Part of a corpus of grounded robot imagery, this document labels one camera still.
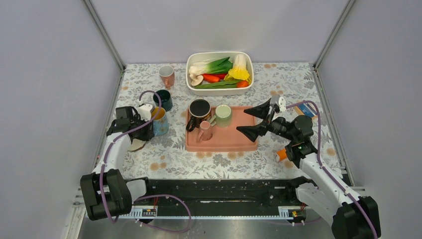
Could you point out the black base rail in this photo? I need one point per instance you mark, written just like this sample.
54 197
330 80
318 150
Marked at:
227 199

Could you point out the black mug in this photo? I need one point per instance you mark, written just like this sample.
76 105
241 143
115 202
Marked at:
199 110

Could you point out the mushroom toy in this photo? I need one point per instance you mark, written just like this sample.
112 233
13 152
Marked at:
196 79

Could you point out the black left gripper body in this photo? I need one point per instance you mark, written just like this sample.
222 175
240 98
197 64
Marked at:
143 130

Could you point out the orange white marker box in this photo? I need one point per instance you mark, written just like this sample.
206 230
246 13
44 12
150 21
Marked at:
282 155

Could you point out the large pink mug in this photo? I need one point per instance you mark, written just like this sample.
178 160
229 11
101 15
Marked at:
167 75

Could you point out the floral tablecloth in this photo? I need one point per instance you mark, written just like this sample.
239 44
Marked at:
165 157

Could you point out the orange blue box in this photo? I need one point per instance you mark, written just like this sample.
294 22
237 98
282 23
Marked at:
306 109

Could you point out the dark teal mug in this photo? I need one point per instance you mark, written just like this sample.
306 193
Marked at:
165 97

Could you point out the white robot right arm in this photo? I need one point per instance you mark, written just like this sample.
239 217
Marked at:
350 215

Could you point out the green bok choy toy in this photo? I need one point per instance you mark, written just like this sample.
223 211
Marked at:
219 66

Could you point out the white rectangular basin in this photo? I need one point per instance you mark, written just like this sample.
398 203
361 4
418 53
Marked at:
210 56

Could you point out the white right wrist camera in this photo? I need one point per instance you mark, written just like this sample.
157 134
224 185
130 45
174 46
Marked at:
278 103

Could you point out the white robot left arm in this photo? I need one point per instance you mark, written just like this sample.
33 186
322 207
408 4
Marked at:
105 192

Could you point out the pink rectangular tray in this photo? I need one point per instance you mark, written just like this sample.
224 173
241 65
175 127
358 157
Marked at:
225 139

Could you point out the small pink mug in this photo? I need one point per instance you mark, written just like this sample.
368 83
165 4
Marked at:
205 131

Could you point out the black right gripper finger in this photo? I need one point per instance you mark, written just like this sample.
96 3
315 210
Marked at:
264 111
253 132

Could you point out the yellow napa cabbage toy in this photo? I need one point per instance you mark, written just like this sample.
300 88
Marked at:
239 70

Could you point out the light green mug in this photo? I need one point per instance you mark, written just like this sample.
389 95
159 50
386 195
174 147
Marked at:
222 116

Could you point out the blue patterned mug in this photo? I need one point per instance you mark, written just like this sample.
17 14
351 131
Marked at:
160 123

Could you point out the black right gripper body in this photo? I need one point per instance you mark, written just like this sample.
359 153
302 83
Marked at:
280 126

